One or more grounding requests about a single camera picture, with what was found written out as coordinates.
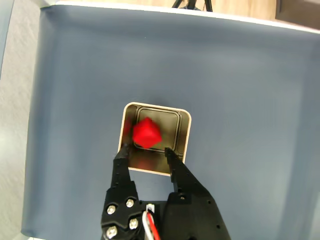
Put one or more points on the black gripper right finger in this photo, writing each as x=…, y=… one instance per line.
x=195, y=212

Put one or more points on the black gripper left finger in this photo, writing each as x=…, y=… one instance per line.
x=120, y=200

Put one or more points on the red cube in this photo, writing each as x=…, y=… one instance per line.
x=146, y=133

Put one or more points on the square metal tin container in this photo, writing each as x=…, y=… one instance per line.
x=183, y=135

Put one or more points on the blue grey table mat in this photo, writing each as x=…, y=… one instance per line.
x=225, y=87

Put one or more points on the dark wooden furniture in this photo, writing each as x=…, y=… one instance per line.
x=300, y=10

